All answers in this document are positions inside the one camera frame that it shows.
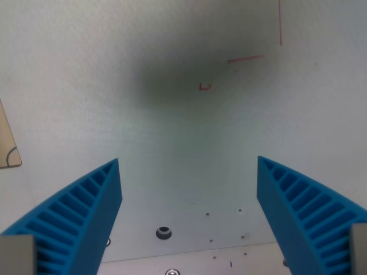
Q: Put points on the light wooden board with arc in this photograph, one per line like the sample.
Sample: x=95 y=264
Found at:
x=7 y=143

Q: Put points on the silver bolt head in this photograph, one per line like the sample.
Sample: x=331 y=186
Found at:
x=171 y=271
x=108 y=242

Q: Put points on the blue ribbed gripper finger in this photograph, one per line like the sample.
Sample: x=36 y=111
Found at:
x=289 y=212
x=86 y=212

